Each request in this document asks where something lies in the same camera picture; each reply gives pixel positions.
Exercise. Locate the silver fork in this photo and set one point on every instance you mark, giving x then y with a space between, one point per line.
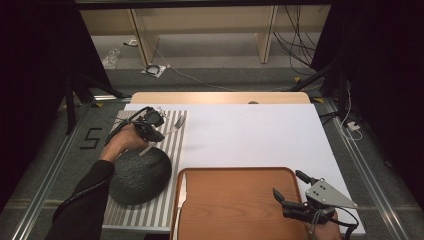
178 124

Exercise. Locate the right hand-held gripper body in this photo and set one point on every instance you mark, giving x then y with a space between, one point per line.
325 196

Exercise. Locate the clear crumpled plastic bag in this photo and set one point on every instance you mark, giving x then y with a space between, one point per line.
111 58

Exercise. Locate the person's left hand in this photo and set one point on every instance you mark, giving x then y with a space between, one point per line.
123 141

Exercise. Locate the light wooden table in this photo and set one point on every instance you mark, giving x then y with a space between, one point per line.
216 97

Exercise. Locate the dark curtain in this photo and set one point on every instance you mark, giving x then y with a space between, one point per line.
383 83
36 83

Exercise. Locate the black textured plate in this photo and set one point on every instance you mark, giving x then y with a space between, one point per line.
140 180

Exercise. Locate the person's right hand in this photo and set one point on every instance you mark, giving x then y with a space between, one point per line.
328 231

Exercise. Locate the metal floor rail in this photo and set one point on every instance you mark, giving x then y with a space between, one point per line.
43 186
366 180

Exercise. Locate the brown wooden tray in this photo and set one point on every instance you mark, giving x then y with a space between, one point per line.
233 203

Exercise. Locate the light wooden shelf unit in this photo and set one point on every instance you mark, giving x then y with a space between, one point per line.
200 20

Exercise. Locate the black metal stand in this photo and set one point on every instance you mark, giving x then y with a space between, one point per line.
71 100
333 80

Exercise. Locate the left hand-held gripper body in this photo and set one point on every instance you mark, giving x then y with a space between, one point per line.
151 120

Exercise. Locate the plastic bag with black item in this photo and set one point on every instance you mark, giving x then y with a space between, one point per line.
154 70

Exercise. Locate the white power adapter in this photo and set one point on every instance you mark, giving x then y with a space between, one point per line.
353 126

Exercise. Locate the grey striped placemat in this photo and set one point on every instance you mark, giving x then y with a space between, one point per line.
166 200

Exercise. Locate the white board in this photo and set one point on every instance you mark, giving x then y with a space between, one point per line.
250 133

